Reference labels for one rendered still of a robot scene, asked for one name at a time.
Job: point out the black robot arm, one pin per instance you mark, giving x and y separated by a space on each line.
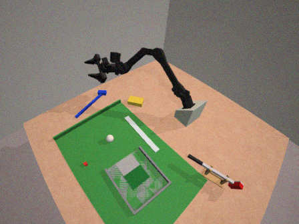
122 68

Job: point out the yellow flat block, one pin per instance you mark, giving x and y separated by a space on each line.
136 101

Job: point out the blue putter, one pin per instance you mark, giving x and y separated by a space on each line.
100 94

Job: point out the green putting mat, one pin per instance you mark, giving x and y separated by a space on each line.
87 143

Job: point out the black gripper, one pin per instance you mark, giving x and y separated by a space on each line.
99 76

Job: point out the white golf ball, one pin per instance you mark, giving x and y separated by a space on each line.
109 138

